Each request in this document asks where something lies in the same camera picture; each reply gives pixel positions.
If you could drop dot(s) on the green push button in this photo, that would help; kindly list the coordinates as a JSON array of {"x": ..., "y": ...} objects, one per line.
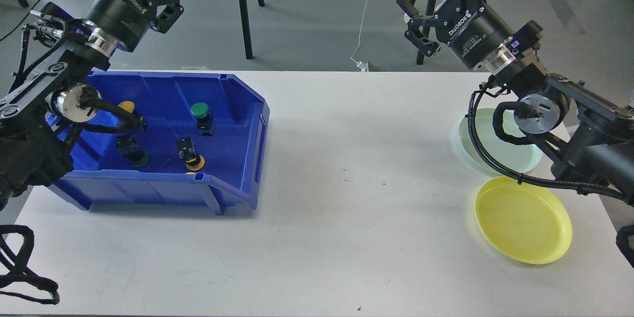
[
  {"x": 129, "y": 148},
  {"x": 204, "y": 119}
]

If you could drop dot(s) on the yellow push button upright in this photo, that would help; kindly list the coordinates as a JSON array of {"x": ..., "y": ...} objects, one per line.
[{"x": 128, "y": 106}]

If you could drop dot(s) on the yellow plastic plate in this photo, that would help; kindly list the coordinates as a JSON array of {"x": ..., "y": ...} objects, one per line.
[{"x": 526, "y": 223}]

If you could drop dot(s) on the light green plastic plate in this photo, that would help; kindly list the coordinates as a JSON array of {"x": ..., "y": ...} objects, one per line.
[{"x": 522, "y": 158}]

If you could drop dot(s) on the blue plastic storage bin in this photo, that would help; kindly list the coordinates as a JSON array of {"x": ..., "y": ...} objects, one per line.
[{"x": 233, "y": 155}]

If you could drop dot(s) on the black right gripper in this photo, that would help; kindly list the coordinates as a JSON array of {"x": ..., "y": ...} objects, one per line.
[{"x": 473, "y": 27}]

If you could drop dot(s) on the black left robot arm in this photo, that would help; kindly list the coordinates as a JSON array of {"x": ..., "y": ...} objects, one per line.
[{"x": 50, "y": 103}]

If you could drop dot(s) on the green push button upright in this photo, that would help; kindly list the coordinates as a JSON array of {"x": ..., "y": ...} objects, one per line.
[{"x": 204, "y": 119}]

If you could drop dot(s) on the yellow push button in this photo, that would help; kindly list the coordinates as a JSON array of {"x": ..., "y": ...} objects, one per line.
[
  {"x": 189, "y": 155},
  {"x": 128, "y": 106}
]

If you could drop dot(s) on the white power plug on floor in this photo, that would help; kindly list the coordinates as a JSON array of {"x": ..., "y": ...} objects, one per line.
[{"x": 363, "y": 66}]

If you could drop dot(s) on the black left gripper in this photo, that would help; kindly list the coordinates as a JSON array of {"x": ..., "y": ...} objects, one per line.
[{"x": 129, "y": 20}]

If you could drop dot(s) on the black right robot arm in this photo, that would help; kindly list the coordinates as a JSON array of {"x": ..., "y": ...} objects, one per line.
[{"x": 589, "y": 139}]

